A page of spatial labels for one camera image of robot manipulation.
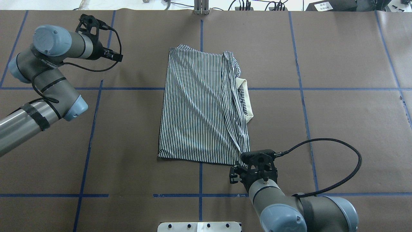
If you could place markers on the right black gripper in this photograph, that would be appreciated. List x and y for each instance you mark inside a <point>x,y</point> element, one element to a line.
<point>243,178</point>

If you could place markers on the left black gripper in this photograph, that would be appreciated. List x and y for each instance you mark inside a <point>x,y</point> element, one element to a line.
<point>96,52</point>

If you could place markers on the striped polo shirt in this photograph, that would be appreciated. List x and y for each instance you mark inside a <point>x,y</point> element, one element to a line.
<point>206,108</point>

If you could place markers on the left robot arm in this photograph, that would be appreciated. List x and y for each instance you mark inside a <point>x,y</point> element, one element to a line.
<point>39,66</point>

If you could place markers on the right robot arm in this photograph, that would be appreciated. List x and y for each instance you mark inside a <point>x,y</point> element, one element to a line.
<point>301,212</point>

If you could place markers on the black box with label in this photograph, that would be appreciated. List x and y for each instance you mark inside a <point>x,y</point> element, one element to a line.
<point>333,5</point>

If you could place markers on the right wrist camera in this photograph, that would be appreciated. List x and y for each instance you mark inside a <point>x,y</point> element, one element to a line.
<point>262,163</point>

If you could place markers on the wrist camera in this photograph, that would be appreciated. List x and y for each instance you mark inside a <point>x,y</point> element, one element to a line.
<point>90,25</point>
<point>262,163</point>

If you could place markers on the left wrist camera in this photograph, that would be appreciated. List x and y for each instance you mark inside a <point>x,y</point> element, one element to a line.
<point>90,25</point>

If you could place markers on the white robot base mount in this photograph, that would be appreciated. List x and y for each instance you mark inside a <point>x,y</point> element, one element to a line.
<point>214,226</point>

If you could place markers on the aluminium frame post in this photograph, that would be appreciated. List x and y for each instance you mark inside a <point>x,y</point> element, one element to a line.
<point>201,7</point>

